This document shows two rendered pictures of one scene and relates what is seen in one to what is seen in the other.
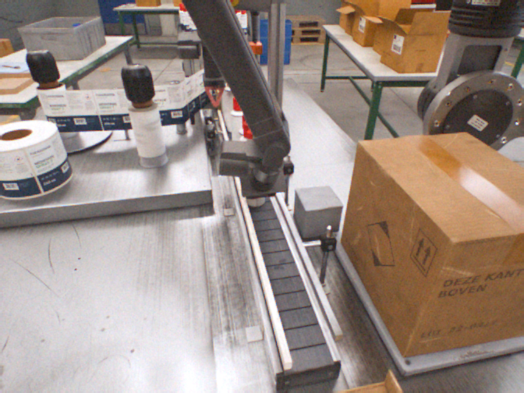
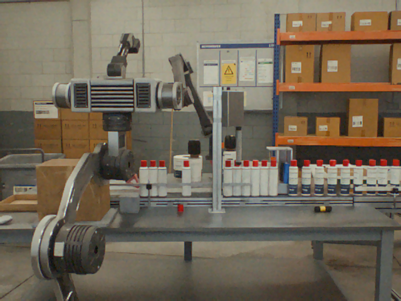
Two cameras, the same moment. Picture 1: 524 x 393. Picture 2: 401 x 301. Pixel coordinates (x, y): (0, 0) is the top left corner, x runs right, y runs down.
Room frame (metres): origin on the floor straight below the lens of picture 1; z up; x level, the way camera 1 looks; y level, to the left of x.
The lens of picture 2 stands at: (1.54, -2.47, 1.45)
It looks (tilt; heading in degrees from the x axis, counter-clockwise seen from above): 7 degrees down; 100
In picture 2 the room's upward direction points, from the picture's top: straight up
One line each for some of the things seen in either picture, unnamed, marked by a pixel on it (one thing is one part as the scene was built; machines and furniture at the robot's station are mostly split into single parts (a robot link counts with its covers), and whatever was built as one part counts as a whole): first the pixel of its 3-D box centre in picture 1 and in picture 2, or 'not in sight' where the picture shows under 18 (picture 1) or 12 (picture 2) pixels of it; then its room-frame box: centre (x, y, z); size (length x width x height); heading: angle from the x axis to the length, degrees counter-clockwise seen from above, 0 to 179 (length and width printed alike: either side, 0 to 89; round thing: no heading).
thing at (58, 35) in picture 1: (67, 37); not in sight; (2.95, 1.56, 0.91); 0.60 x 0.40 x 0.22; 4
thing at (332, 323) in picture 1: (263, 163); (156, 184); (0.82, -0.01, 0.96); 1.07 x 0.01 x 0.01; 12
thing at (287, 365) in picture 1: (238, 181); (158, 190); (0.80, 0.07, 0.91); 1.07 x 0.01 x 0.02; 12
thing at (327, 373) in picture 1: (237, 150); (207, 200); (1.09, 0.09, 0.85); 1.65 x 0.11 x 0.05; 12
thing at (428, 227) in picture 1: (437, 234); (74, 188); (0.49, -0.33, 0.99); 0.30 x 0.24 x 0.27; 10
